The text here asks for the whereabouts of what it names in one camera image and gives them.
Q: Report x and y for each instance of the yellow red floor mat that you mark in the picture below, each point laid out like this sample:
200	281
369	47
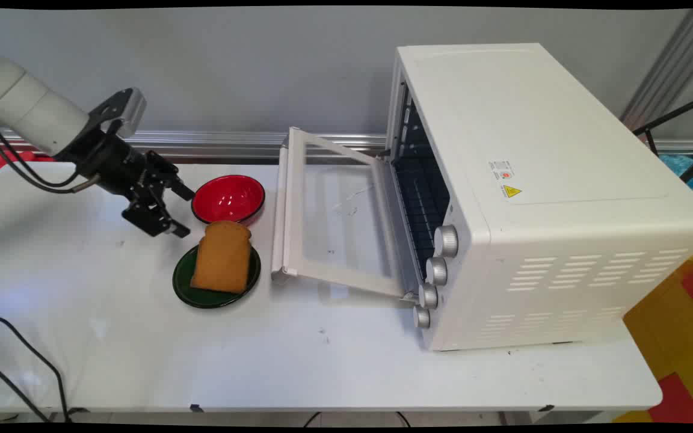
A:
683	337

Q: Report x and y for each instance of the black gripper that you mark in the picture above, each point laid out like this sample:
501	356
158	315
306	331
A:
109	162

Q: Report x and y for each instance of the aluminium wall rail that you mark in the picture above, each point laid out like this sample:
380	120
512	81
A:
238	144

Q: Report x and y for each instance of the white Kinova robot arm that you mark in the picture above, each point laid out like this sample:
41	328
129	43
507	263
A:
24	105

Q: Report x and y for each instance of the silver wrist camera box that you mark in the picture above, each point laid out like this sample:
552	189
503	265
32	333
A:
121	110

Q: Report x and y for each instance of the dark green plate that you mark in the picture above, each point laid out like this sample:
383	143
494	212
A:
185	282

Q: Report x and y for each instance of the red bowl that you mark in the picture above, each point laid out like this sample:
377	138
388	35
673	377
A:
228	199

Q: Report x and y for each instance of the silver oven knob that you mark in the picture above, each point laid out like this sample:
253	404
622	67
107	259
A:
446	241
428	296
437	271
421	317

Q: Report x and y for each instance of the black metal stand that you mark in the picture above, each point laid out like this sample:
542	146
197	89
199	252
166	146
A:
680	141

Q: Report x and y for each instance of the white toaster oven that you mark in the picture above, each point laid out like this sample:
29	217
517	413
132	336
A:
551	198

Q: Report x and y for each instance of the glass oven door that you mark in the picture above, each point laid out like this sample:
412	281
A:
334	219

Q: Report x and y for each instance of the blue patterned cloth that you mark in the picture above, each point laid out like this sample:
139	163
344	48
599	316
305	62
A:
692	171

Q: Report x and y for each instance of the brown toast slice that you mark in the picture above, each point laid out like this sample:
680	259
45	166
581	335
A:
222	257

